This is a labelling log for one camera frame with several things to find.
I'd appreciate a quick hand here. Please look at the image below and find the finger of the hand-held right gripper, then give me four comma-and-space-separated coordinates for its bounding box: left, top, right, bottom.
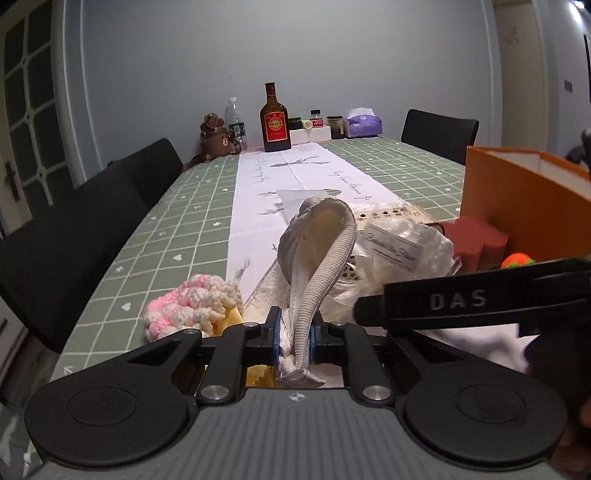
353, 257, 591, 340

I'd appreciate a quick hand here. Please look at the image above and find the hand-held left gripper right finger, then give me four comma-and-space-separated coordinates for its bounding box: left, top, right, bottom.
310, 320, 467, 403

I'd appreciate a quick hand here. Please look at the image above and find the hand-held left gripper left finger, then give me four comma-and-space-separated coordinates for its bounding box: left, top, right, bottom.
121, 307, 282, 406

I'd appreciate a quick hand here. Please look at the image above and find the translucent white plastic bag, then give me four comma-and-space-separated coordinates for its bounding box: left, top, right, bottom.
318, 203, 463, 320

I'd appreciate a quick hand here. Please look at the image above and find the orange cardboard box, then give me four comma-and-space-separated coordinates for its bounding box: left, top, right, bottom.
459, 145, 591, 267

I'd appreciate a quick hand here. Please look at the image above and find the white towel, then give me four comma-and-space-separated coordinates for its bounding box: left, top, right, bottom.
242, 265, 293, 325

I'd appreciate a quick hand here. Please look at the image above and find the yellow sponge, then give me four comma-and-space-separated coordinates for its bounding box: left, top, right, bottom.
211, 306, 276, 387

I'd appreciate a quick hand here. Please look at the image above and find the dark red sponge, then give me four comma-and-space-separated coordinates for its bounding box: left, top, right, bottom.
435, 215, 510, 274

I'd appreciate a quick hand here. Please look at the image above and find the orange and green crochet ball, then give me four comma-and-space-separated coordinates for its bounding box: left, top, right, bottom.
501, 252, 537, 270

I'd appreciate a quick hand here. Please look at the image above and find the pink and white crochet piece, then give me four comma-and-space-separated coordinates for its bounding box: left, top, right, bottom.
142, 273, 244, 343

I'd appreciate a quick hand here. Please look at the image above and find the green checked tablecloth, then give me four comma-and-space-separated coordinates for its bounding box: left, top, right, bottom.
47, 136, 468, 385

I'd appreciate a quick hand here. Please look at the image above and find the white printed table runner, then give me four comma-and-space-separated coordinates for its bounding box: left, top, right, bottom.
225, 140, 408, 326

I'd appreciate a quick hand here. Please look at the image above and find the black chair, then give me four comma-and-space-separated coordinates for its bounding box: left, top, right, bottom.
0, 162, 149, 357
400, 109, 480, 166
105, 138, 185, 209

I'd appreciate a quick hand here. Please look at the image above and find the purple tissue pack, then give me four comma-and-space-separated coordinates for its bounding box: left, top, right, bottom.
344, 106, 384, 138

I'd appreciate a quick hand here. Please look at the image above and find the brown bear plush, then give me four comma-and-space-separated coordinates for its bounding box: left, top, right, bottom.
181, 113, 242, 172

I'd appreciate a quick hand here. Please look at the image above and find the white flat box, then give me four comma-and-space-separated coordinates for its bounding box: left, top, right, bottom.
289, 126, 332, 143

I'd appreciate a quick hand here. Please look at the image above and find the brown liquor bottle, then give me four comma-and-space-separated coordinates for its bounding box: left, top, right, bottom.
259, 82, 293, 153

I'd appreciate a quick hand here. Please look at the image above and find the clear water bottle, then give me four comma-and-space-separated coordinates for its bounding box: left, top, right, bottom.
226, 96, 248, 151

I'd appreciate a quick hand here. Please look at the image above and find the plain cream door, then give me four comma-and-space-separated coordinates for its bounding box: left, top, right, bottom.
499, 0, 562, 154

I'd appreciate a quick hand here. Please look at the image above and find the glass panel door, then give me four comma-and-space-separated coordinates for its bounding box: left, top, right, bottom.
0, 0, 63, 243

